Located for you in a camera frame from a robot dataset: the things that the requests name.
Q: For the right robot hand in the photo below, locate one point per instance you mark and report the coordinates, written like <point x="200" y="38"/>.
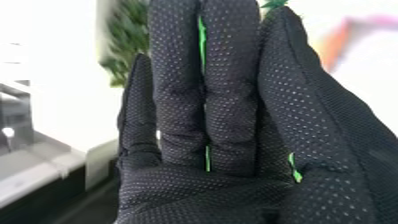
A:
<point x="238" y="133"/>

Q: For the green plant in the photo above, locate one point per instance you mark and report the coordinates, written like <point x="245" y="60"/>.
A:
<point x="127" y="43"/>

